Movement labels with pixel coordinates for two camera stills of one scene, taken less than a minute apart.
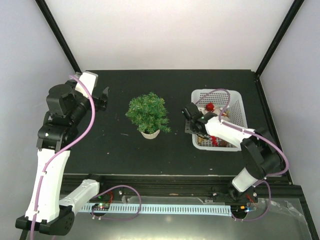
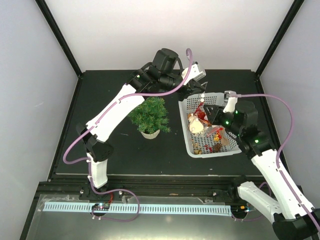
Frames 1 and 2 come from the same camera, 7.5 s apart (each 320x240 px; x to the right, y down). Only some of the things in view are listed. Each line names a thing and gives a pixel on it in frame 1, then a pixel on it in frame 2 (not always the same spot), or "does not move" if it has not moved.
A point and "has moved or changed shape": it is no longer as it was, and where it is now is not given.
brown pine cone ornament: (223, 143) -> (217, 147)
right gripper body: (190, 130) -> (217, 121)
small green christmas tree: (148, 112) does not move
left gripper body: (101, 105) -> (189, 89)
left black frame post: (60, 34) does not move
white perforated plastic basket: (229, 106) has moved or changed shape
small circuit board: (102, 206) does not move
